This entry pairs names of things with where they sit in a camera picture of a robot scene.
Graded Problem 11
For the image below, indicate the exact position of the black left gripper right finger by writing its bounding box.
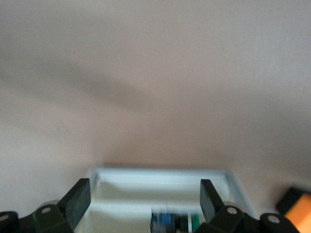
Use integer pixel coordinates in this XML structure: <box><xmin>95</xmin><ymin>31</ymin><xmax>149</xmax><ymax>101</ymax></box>
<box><xmin>194</xmin><ymin>179</ymin><xmax>301</xmax><ymax>233</ymax></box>

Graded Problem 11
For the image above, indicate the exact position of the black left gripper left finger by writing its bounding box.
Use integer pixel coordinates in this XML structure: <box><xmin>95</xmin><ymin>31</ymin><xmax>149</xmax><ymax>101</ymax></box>
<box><xmin>0</xmin><ymin>178</ymin><xmax>92</xmax><ymax>233</ymax></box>

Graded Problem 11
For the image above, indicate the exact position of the white drawer cabinet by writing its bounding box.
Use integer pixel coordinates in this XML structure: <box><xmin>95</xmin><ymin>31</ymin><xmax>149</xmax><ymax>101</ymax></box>
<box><xmin>85</xmin><ymin>166</ymin><xmax>259</xmax><ymax>233</ymax></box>

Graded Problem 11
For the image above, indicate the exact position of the white plastic drawer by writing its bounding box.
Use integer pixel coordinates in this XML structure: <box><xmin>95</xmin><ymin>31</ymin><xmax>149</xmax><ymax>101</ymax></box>
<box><xmin>96</xmin><ymin>173</ymin><xmax>230</xmax><ymax>202</ymax></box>
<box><xmin>72</xmin><ymin>201</ymin><xmax>207</xmax><ymax>233</ymax></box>

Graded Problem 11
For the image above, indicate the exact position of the orange box with hole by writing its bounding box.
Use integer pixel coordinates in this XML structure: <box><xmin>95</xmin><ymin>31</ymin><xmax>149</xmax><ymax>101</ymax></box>
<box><xmin>276</xmin><ymin>186</ymin><xmax>311</xmax><ymax>233</ymax></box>

